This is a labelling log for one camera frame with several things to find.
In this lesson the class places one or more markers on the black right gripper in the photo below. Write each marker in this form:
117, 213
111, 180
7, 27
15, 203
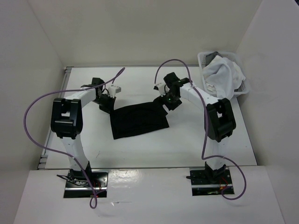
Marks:
172, 107

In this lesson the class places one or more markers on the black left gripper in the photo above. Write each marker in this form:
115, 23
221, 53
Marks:
110, 108

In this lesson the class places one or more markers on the black skirt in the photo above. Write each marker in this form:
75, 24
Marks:
133, 120

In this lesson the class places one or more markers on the white skirt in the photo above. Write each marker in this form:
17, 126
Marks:
222, 77

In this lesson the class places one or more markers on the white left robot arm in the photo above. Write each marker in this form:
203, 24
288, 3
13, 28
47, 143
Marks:
67, 123

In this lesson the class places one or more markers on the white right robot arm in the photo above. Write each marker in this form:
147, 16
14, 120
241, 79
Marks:
219, 120

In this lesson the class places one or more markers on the dark grey garment in basket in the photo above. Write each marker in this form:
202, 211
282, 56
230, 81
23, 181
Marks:
210, 57

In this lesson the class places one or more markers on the white plastic basket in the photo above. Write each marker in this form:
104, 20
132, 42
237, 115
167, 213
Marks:
244, 87

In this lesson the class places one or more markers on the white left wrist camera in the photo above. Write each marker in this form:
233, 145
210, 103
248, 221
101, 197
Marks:
113, 90

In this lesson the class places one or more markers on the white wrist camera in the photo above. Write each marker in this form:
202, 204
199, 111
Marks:
113, 90
161, 88

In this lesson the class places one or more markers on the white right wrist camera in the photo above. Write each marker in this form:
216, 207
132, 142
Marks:
161, 88

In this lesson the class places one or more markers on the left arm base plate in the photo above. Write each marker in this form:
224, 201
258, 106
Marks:
80, 188

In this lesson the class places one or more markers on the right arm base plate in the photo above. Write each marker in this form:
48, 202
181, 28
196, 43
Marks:
201, 185

